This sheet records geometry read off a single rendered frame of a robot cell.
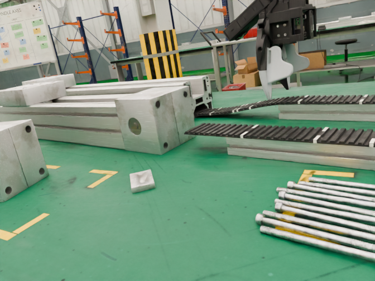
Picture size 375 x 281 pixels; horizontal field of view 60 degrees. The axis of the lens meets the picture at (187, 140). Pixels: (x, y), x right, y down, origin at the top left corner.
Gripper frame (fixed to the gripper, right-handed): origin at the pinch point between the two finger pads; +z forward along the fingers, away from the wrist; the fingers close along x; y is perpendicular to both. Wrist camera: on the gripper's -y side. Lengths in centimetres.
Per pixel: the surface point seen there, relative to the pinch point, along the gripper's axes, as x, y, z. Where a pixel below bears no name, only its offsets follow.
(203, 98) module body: 2.0, -18.8, 1.9
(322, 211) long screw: -32.2, 18.1, 5.0
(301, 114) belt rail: -2.0, 5.6, 4.4
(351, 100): -0.9, 13.7, 2.2
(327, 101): -2.4, 10.4, 2.0
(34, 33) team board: 238, -525, -64
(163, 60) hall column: 226, -235, 6
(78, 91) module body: -5, -59, -3
